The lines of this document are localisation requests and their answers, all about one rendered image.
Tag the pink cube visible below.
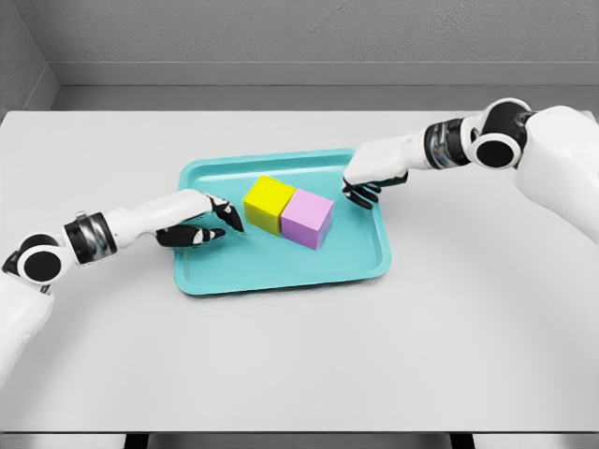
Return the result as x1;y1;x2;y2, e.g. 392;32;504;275
280;187;335;253

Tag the yellow cube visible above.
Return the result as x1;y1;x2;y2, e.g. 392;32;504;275
241;174;297;237

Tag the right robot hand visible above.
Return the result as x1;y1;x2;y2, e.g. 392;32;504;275
341;138;409;210

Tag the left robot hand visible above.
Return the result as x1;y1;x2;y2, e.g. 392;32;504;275
154;188;245;249

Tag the teal rectangular tray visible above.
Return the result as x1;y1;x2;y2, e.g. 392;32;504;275
173;148;393;297

